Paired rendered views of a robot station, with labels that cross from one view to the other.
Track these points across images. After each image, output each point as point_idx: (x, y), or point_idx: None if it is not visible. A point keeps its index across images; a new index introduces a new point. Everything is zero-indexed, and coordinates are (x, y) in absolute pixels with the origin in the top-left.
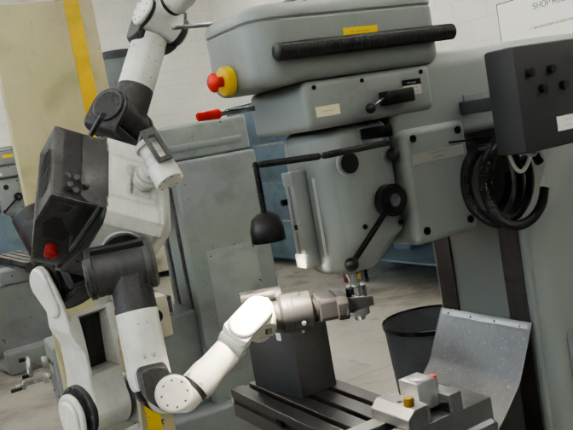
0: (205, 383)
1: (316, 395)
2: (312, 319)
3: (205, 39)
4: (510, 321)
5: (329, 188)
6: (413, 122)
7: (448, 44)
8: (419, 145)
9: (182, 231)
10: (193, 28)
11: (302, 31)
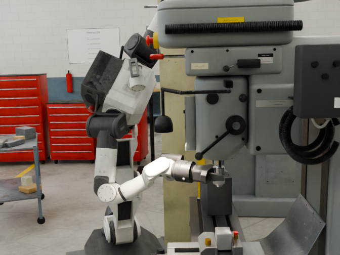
0: (125, 193)
1: (216, 216)
2: (187, 178)
3: None
4: (318, 217)
5: (199, 110)
6: (264, 80)
7: None
8: (263, 95)
9: None
10: None
11: (188, 17)
